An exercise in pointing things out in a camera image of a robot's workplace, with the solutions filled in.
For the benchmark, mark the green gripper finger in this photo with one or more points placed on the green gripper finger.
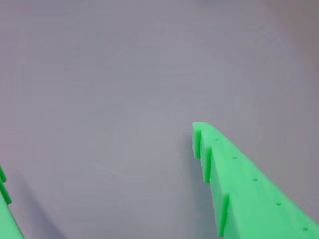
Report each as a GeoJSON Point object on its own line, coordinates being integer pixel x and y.
{"type": "Point", "coordinates": [7, 221]}
{"type": "Point", "coordinates": [249, 204]}

